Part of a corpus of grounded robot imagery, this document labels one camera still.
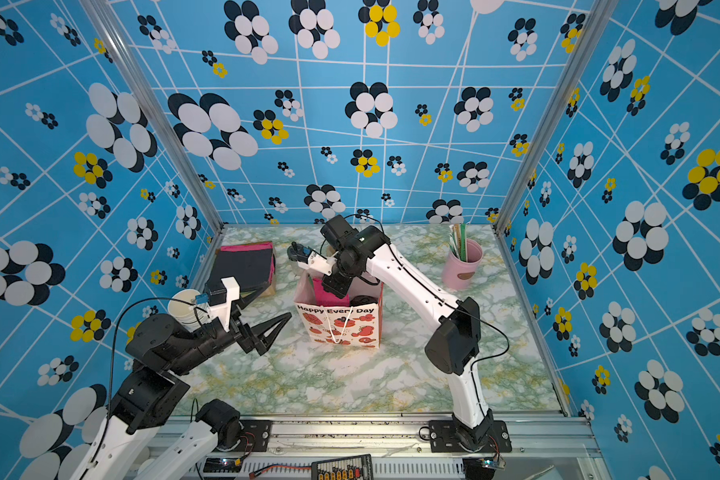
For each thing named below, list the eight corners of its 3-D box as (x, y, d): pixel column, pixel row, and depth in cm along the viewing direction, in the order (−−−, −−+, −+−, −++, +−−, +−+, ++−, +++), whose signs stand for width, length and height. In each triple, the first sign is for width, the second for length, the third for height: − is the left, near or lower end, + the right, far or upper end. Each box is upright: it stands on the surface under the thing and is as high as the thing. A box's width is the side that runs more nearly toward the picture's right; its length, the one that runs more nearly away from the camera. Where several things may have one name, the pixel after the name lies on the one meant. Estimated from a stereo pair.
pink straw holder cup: (443, 291, 103) (453, 266, 91) (439, 265, 110) (447, 239, 99) (474, 291, 103) (487, 266, 91) (467, 265, 110) (478, 239, 99)
